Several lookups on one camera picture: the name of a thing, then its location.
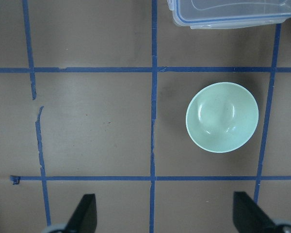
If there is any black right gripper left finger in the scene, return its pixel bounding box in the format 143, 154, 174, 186
64, 194, 97, 233

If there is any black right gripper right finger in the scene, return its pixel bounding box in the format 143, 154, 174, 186
233, 192, 276, 233

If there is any green bowl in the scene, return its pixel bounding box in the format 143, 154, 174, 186
185, 82, 259, 153

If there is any clear plastic lidded container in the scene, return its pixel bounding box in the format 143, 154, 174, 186
167, 0, 291, 29

